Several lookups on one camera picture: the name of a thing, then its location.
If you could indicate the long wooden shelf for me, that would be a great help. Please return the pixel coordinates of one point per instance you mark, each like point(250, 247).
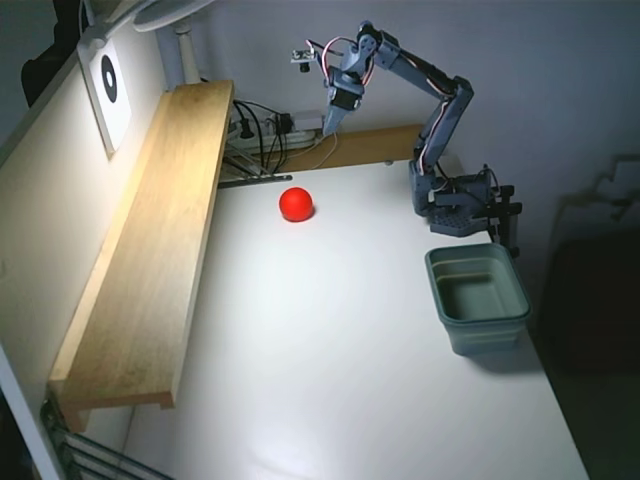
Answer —
point(150, 250)

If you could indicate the blue-grey robot arm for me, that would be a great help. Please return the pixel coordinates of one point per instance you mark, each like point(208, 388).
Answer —
point(400, 62)

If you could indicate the red ball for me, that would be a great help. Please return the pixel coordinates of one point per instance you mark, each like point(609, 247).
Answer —
point(296, 204)

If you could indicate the grey plastic container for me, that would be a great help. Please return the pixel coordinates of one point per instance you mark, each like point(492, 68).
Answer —
point(482, 341)

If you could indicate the blue-grey gripper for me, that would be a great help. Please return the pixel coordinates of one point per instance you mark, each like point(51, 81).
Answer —
point(343, 96)

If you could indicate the grey power adapter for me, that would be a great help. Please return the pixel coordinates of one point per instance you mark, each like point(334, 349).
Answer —
point(307, 120)

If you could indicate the black table clamp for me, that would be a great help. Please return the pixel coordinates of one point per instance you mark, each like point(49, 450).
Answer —
point(510, 225)

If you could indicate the white power strip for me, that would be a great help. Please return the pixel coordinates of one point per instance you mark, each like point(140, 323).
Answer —
point(305, 141)

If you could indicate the white desk lamp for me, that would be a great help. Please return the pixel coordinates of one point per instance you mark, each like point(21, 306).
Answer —
point(187, 55)

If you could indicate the wooden back board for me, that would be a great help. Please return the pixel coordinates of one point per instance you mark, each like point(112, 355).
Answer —
point(370, 147)

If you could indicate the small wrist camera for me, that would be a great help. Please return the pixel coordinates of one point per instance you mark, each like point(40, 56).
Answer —
point(302, 56)

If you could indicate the black power plug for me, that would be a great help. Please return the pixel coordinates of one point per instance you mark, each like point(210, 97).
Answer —
point(246, 131)
point(285, 122)

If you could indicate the dark metal shelf bracket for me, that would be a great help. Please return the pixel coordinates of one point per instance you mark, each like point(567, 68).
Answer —
point(255, 181)
point(100, 457)

